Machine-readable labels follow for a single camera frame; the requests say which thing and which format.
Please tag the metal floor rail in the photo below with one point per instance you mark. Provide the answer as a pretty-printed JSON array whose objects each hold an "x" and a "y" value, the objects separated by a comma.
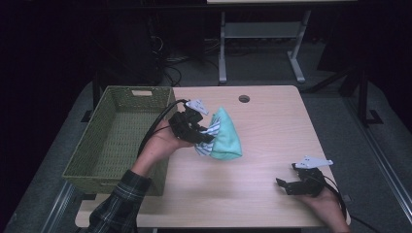
[
  {"x": 382, "y": 158},
  {"x": 56, "y": 208}
]

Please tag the black metal stand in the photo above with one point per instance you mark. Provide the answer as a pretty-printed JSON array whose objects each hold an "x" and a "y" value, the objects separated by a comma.
[{"x": 362, "y": 97}]

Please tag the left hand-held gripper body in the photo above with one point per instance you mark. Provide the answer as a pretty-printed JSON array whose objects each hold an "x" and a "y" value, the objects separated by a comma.
[{"x": 183, "y": 124}]

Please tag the mint green shirt striped trim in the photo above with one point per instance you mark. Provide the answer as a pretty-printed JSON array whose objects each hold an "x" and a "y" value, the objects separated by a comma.
[{"x": 226, "y": 142}]

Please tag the person's left hand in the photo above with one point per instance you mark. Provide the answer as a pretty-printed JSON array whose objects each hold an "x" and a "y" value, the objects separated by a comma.
[{"x": 158, "y": 145}]

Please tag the person's right hand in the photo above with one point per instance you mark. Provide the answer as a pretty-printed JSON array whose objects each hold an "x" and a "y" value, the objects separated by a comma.
[{"x": 325, "y": 208}]

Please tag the dark cabinet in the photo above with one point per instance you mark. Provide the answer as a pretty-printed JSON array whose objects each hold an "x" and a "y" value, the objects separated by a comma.
[{"x": 136, "y": 51}]

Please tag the green woven basket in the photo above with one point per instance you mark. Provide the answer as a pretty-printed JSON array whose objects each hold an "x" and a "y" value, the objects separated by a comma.
[{"x": 107, "y": 145}]

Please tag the white metal frame desk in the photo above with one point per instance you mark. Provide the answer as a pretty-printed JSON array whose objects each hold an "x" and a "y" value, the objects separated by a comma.
[{"x": 259, "y": 30}]

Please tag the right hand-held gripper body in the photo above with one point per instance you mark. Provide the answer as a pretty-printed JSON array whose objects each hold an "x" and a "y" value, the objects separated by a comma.
[{"x": 309, "y": 181}]

